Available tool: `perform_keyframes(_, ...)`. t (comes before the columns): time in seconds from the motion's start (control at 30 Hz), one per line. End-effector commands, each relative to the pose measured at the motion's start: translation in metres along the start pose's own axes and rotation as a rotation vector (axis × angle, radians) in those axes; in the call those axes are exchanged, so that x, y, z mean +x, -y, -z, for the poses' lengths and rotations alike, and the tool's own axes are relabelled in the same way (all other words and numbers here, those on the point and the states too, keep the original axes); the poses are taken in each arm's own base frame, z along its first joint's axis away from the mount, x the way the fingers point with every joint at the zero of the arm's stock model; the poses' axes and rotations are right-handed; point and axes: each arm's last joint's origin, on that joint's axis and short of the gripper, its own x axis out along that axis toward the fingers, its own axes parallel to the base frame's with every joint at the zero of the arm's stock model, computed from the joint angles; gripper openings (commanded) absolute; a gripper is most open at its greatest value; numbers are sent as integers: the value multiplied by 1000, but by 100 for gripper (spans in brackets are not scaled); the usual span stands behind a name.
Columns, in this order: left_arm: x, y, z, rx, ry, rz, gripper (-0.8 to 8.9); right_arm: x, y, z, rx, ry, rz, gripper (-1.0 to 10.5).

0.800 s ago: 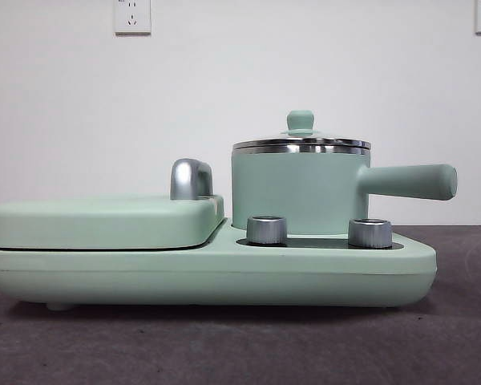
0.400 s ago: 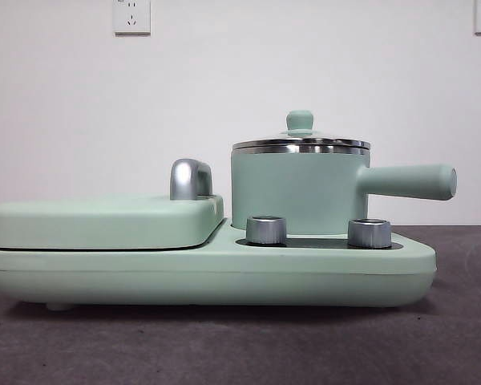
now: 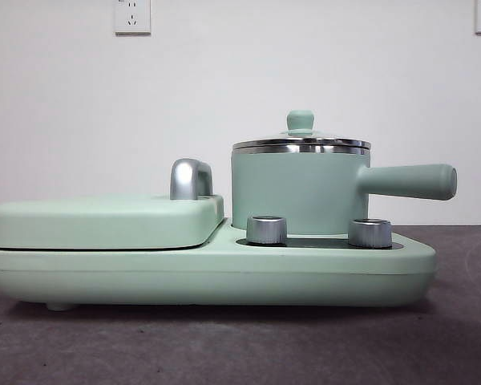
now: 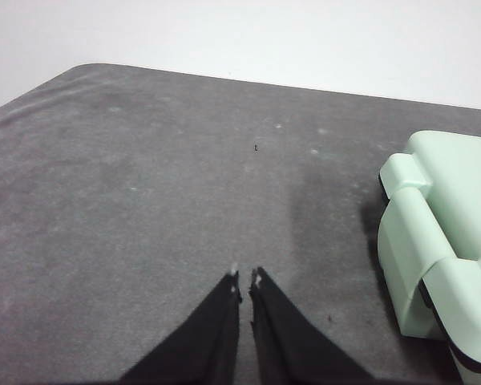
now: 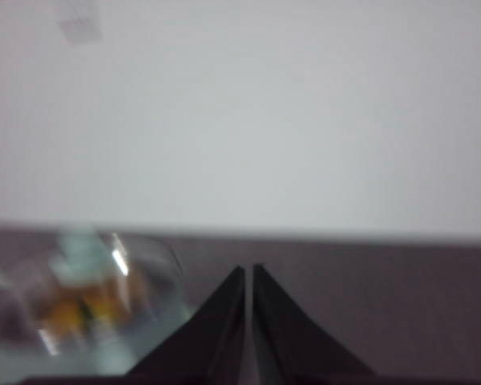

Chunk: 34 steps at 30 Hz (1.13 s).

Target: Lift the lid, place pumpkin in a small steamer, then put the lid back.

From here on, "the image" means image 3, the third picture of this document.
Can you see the glass lid with green knob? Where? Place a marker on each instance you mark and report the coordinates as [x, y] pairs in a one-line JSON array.
[[300, 121]]

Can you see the mint green breakfast machine base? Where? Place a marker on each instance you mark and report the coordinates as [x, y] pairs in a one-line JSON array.
[[144, 276]]

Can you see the black control panel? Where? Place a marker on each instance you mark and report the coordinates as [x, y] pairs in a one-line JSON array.
[[316, 242]]

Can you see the silver control knob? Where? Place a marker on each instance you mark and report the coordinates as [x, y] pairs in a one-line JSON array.
[[266, 230], [370, 232]]

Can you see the mint green griddle cover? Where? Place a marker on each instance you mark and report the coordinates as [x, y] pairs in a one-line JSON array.
[[104, 220]]

